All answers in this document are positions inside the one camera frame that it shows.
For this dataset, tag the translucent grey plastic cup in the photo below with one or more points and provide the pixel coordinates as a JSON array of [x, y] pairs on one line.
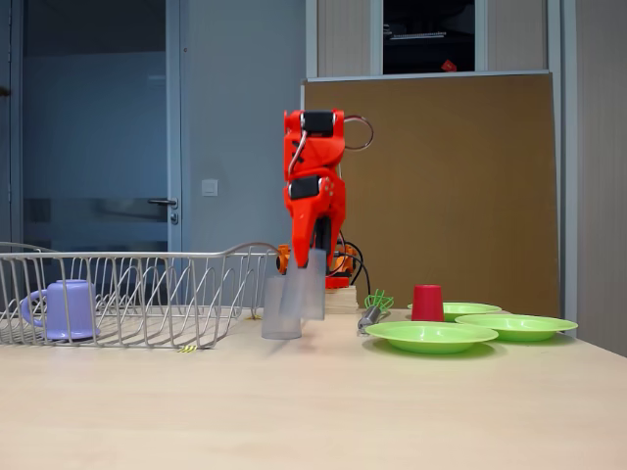
[[274, 323], [308, 294]]

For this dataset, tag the red plastic cup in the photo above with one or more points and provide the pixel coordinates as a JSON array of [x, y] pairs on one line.
[[427, 303]]

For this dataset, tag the purple plastic mug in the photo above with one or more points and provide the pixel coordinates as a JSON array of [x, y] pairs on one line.
[[71, 308]]

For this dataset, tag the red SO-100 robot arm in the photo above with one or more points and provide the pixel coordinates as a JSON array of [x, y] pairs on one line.
[[313, 152]]

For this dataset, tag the orange table clamp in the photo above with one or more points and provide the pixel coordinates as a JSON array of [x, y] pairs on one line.
[[283, 262]]

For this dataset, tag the wooden base block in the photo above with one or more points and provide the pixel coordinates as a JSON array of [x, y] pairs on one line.
[[343, 301]]

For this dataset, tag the yellow black striped tape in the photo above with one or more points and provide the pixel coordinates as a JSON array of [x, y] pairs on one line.
[[187, 349], [254, 318]]

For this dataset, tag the brown pin board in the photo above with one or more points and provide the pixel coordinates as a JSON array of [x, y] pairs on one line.
[[441, 196]]

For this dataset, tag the green plastic plate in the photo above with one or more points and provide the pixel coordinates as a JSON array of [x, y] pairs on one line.
[[519, 327], [470, 308], [433, 338]]

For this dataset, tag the small red box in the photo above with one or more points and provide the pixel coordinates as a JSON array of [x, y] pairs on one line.
[[448, 65]]

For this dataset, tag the white spiral notebook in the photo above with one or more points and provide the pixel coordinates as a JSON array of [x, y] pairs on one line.
[[416, 34]]

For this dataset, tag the blue grey door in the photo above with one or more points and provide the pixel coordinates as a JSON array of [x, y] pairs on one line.
[[98, 122]]

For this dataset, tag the white light switch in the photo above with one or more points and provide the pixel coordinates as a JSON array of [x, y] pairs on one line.
[[209, 187]]

